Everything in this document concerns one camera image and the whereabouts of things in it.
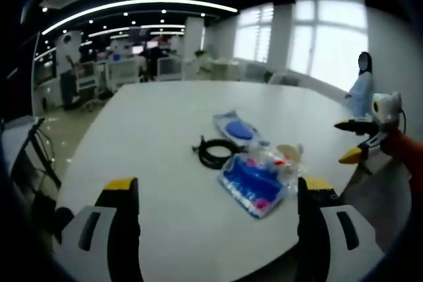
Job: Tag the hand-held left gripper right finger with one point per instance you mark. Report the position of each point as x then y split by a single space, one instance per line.
327 229

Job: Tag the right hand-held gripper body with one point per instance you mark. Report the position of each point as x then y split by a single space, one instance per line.
387 106

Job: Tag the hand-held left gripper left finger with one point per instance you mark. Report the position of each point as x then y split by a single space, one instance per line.
99 229

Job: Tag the clear bag with cream item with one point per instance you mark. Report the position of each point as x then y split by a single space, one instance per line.
287 160

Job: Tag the blue plastic bag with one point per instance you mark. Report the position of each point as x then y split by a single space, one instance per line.
251 184

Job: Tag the clear package with blue disc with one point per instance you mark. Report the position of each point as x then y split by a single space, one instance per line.
238 129

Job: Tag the black chair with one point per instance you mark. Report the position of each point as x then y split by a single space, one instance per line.
34 163

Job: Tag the white table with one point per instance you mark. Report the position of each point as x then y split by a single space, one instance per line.
198 169

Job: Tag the white pillar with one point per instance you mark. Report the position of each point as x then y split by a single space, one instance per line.
193 47

